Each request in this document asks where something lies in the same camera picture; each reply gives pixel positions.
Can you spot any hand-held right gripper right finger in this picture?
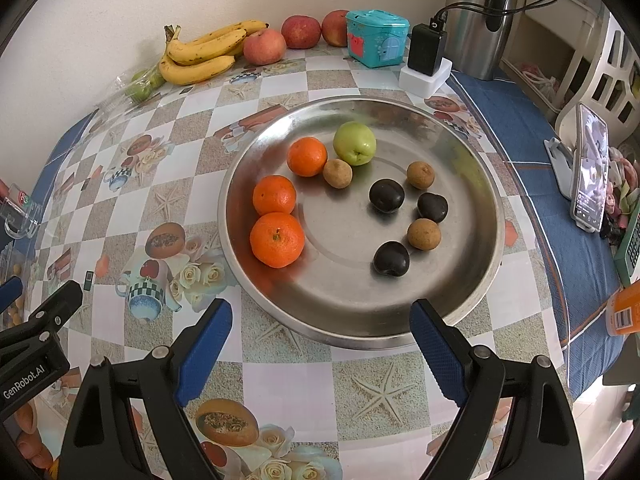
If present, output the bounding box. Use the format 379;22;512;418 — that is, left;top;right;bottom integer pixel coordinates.
410;299;583;480

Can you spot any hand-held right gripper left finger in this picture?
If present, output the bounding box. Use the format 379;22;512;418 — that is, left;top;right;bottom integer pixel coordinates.
60;297;233;480

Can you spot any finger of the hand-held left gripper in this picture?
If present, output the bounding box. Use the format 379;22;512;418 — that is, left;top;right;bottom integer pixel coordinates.
20;280;84;341
0;276;24;315

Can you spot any clear plastic container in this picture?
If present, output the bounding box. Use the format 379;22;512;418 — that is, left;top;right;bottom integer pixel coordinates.
0;242;38;330

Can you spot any dark plum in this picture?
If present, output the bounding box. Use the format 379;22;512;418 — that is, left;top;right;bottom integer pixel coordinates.
369;179;405;215
373;241;412;277
417;192;449;224

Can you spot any brown longan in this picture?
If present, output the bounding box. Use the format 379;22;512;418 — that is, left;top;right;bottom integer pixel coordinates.
322;158;354;190
407;218;442;251
406;161;435;190

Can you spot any round steel tray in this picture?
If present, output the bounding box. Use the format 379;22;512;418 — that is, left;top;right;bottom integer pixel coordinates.
217;96;505;350

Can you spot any orange mandarin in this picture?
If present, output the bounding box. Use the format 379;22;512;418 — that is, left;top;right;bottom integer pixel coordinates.
252;175;297;216
286;136;329;178
249;211;306;269

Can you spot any person's left hand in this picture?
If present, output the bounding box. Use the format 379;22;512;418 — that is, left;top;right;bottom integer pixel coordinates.
14;399;57;472

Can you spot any clear glass mug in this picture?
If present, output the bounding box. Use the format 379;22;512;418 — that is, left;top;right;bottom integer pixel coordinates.
0;180;43;240

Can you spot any checkered printed tablecloth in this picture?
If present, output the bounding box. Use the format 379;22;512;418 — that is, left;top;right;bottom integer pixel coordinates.
10;52;626;480

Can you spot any orange bottle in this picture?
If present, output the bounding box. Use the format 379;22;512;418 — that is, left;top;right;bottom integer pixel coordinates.
604;280;640;337

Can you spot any green calculator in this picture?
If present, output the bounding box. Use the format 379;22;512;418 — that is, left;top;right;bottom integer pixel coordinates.
614;205;640;286

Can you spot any green apple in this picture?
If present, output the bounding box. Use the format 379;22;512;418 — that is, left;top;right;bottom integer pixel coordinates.
333;121;377;167

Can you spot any white phone stand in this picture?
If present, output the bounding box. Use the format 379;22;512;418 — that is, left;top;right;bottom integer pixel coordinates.
544;137;576;200

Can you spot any clear bag of green fruit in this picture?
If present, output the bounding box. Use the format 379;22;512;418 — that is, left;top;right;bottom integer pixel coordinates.
95;67;166;111

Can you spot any smartphone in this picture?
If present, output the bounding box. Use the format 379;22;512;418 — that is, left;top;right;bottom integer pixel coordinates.
571;103;612;233

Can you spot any pile of small toys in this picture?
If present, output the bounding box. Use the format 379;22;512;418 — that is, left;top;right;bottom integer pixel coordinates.
602;145;640;241

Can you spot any white charger base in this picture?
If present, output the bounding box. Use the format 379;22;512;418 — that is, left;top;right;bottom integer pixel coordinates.
398;57;453;97

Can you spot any yellow banana bunch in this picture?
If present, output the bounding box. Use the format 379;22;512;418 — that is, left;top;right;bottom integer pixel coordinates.
159;20;270;86

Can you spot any black power adapter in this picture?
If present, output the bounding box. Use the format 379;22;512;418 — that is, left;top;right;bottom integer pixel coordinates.
407;22;448;77

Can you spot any red apple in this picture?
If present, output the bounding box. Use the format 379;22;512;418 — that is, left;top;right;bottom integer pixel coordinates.
243;29;287;66
321;10;351;48
281;15;322;50

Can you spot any stainless steel thermos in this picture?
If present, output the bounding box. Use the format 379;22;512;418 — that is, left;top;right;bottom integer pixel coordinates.
442;0;523;81

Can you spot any teal house-shaped box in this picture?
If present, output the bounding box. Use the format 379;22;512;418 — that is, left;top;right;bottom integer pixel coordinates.
345;9;411;68

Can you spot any white shelf unit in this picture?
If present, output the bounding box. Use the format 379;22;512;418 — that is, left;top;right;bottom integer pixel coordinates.
500;0;611;116

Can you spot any white plastic chair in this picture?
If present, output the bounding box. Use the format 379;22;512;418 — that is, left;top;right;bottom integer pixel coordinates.
555;10;640;161

